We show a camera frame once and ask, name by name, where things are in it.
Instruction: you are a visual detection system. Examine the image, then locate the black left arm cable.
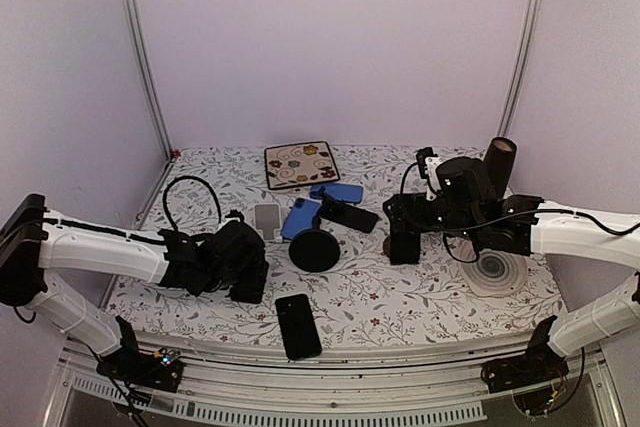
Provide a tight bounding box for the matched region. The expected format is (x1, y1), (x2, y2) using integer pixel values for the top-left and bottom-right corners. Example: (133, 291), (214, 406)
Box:
(162, 175), (236, 238)

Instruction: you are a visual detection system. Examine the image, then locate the round wooden base phone stand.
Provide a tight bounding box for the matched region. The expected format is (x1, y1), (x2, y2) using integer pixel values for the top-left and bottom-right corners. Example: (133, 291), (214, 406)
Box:
(382, 237), (391, 258)

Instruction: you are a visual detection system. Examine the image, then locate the blue phone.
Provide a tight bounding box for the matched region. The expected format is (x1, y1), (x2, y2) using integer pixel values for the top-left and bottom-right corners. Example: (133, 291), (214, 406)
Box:
(309, 183), (364, 204)
(281, 198), (321, 241)

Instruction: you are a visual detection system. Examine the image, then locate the square floral ceramic plate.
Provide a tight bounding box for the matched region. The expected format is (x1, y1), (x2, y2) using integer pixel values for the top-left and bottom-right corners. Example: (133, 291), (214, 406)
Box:
(263, 141), (340, 191)

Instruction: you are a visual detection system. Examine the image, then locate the round swirl ceramic plate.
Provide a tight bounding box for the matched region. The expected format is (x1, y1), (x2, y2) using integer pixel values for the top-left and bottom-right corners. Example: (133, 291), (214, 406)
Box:
(456, 242), (528, 298)

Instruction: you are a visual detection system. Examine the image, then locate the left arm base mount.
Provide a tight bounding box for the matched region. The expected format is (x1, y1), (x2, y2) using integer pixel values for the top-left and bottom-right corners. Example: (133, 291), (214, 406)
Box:
(96, 316), (184, 393)

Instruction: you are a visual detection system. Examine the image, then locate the blue phone far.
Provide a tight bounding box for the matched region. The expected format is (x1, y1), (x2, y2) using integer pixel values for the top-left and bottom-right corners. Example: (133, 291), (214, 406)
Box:
(309, 183), (364, 204)

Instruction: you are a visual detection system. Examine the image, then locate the black phone front edge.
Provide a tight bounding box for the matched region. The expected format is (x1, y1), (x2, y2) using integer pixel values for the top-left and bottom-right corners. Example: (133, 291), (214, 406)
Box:
(275, 293), (322, 361)

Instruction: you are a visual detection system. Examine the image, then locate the aluminium front rail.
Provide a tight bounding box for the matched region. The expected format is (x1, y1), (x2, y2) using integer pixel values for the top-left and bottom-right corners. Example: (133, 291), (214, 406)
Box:
(42, 331), (629, 427)

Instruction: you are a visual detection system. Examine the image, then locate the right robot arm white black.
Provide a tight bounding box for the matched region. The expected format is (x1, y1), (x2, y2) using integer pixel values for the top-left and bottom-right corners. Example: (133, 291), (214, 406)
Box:
(383, 157), (639, 383)

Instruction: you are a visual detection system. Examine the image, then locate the blue phone near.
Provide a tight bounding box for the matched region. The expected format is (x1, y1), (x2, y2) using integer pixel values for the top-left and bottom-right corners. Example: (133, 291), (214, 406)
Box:
(281, 198), (321, 241)

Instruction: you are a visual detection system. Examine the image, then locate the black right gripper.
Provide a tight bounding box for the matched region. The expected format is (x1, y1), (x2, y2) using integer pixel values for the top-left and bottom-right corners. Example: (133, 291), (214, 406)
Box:
(384, 191), (481, 243)

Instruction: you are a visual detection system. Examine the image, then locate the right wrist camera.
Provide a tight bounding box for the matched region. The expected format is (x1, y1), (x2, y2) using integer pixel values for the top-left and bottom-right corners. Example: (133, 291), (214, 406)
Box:
(416, 147), (442, 201)

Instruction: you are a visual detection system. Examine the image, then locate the black gooseneck round-base phone stand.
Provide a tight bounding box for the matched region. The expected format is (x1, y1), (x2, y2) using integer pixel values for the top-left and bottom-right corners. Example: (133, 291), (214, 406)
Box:
(288, 194), (341, 273)

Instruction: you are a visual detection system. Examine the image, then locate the black phone on gooseneck stand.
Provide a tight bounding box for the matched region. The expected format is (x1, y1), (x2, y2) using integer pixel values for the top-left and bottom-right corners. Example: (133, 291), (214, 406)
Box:
(319, 203), (379, 233)

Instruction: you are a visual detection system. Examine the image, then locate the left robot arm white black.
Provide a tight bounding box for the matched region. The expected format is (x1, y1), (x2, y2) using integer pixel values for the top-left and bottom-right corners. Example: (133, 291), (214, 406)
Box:
(1, 194), (268, 381)

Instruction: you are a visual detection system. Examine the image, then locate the aluminium frame post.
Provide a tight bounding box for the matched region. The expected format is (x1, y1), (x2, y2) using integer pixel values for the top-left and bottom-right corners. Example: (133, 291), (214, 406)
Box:
(497, 0), (543, 137)
(122, 0), (174, 162)

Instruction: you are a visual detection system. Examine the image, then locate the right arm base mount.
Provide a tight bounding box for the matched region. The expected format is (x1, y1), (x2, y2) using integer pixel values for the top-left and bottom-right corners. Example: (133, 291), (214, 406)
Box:
(480, 315), (569, 417)

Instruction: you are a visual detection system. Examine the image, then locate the right aluminium frame post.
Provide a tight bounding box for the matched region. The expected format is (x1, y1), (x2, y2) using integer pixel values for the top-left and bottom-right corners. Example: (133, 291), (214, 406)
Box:
(497, 0), (543, 137)

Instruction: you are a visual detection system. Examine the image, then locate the black wedge phone stand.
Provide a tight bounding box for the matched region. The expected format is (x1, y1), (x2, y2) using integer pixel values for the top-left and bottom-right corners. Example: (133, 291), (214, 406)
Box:
(229, 249), (269, 305)

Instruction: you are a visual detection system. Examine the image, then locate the dark brown cylinder cup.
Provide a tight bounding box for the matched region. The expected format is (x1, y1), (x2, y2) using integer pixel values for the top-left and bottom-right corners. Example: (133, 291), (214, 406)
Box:
(483, 137), (517, 198)

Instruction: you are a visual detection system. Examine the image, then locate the left aluminium frame post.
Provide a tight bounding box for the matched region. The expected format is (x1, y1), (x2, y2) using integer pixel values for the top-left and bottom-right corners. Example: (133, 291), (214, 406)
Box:
(122, 0), (174, 162)

